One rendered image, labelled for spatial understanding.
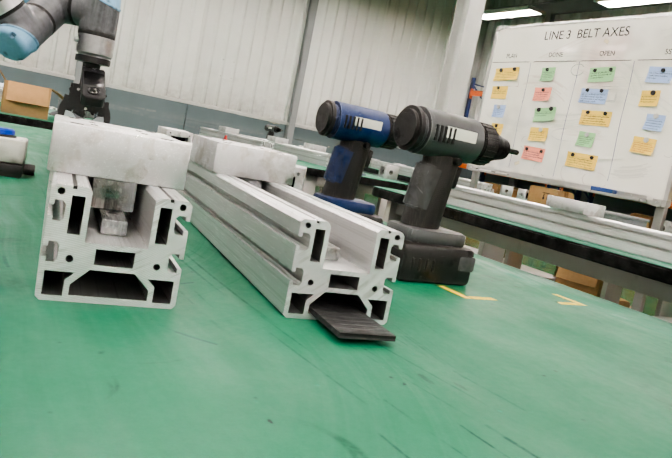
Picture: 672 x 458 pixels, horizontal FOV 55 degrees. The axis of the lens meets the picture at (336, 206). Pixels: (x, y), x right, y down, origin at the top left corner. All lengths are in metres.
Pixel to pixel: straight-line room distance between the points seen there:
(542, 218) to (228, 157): 1.73
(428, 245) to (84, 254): 0.46
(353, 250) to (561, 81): 3.65
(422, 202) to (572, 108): 3.30
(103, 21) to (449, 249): 0.92
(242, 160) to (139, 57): 11.71
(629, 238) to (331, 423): 1.89
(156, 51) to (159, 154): 12.07
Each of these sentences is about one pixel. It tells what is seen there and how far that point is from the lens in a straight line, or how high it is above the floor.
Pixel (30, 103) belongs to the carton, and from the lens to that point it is 3.37.
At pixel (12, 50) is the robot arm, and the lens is 1.42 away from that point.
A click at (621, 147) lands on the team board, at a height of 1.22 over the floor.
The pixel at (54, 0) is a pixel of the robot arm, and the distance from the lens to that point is 1.50.
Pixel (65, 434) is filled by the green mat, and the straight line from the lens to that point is 0.33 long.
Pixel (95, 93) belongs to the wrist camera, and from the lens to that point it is 1.39.
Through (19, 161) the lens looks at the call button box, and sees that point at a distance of 1.14.
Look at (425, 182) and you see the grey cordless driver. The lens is 0.82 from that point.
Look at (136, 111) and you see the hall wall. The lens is 12.52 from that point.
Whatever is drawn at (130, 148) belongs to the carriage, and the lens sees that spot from 0.56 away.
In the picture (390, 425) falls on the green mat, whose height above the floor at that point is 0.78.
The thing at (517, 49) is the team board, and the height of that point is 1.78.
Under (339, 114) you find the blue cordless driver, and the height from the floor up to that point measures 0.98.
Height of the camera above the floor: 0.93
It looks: 5 degrees down
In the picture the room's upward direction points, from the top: 11 degrees clockwise
